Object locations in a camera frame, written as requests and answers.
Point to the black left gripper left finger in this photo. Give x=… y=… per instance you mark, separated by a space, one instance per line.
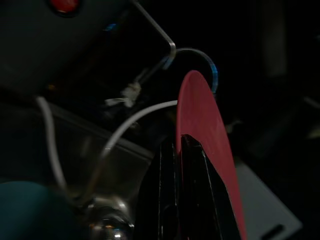
x=160 y=200

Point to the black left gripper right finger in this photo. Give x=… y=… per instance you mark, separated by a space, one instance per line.
x=200 y=200

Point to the stainless steel bowl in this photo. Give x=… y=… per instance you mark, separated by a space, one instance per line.
x=112 y=220

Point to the pink plate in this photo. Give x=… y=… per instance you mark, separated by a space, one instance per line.
x=200 y=105

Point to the stainless steel sink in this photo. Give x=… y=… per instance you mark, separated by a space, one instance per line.
x=125 y=162

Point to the white cutting board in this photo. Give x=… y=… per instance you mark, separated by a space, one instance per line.
x=262 y=200

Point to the teal plate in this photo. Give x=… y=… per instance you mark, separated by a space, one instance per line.
x=30 y=212

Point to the chrome gooseneck faucet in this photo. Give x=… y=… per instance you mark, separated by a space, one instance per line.
x=200 y=51

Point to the grey water filter canister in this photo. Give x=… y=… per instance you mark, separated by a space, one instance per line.
x=50 y=50

